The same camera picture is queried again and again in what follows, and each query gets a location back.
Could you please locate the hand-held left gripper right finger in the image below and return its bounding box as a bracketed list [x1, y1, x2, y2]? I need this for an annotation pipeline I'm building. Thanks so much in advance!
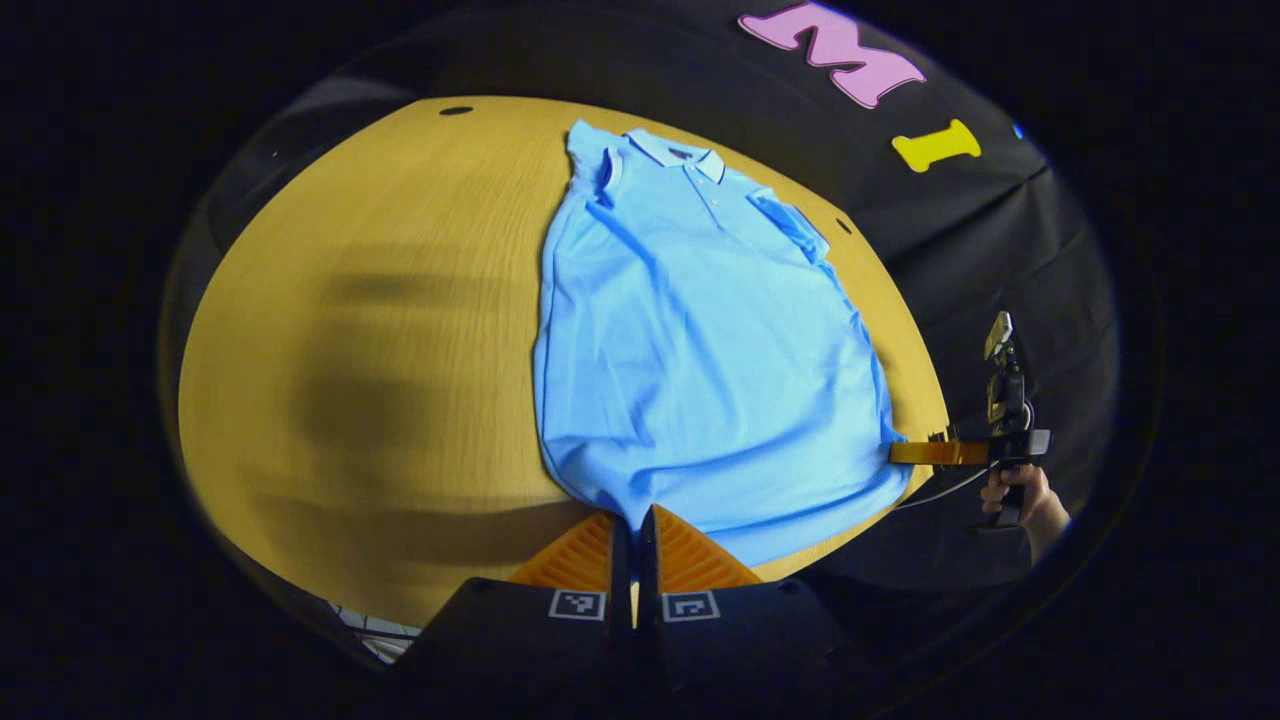
[636, 503, 871, 693]

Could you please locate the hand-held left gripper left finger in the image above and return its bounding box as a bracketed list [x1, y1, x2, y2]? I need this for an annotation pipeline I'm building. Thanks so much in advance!
[395, 512, 635, 693]

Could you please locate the light blue T-shirt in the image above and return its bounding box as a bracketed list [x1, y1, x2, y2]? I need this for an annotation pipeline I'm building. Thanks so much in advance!
[532, 120, 913, 568]

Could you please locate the black backdrop cloth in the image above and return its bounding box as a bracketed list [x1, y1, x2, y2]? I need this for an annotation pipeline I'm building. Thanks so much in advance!
[160, 0, 1126, 601]

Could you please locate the white panel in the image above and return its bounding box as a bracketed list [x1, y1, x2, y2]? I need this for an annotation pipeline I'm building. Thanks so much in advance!
[330, 603, 419, 663]

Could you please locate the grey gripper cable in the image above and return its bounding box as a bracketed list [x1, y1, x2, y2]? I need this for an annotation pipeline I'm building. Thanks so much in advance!
[893, 466, 993, 512]

